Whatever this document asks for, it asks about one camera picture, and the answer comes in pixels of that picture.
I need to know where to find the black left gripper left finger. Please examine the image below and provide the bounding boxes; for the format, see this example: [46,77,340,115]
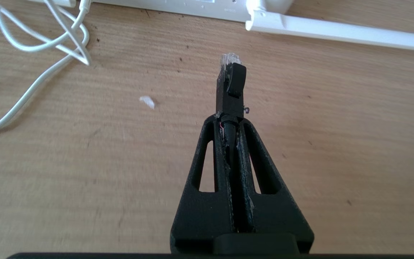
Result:
[170,116,235,254]

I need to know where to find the black ethernet cable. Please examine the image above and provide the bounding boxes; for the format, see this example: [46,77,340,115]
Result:
[216,53,248,231]

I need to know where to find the small white paper scrap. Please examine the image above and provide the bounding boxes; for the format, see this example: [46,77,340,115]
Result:
[139,96,156,110]

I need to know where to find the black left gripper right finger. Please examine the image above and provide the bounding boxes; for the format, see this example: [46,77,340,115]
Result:
[235,117,315,254]

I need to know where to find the white wifi router with antennas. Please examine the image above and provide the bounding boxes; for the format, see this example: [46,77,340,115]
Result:
[27,0,414,53]

